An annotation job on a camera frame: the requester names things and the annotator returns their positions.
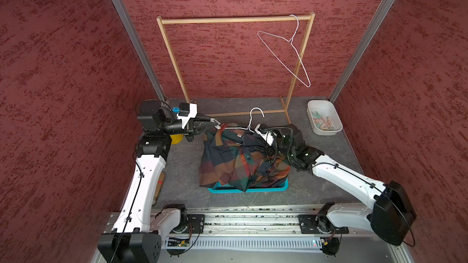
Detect white clothespin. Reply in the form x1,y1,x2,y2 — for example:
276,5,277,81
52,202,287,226
210,118,221,130

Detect plaid shirt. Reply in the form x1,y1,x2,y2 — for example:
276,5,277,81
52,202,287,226
199,124,291,192

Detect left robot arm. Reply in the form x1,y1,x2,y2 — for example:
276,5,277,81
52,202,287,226
97,100,220,263

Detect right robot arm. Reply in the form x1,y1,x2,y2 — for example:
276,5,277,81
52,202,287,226
272,124,417,246

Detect clothespins in tray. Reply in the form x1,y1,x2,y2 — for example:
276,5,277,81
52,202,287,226
312,112,335,131

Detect yellow pen cup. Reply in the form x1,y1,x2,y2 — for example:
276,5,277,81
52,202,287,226
171,134,184,144

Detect teal plastic basket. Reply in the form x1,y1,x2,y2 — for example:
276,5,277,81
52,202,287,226
208,179,289,194

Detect wooden clothes rack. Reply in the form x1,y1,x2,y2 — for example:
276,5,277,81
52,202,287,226
157,12,316,124

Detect white plastic tray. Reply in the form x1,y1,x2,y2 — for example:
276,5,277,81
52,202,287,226
307,100,343,136

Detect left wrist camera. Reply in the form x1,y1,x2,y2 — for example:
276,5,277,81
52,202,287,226
173,102,198,129

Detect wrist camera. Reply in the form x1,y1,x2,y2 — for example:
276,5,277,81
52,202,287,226
173,102,198,129
254,124,276,146

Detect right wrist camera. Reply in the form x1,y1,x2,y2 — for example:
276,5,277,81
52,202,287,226
254,124,276,146

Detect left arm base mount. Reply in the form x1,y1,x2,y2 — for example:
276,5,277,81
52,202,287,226
170,214,205,235

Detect aluminium rail frame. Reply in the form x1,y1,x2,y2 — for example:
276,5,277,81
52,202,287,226
158,205,414,263

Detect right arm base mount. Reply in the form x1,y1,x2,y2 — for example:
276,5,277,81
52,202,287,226
297,214,349,236

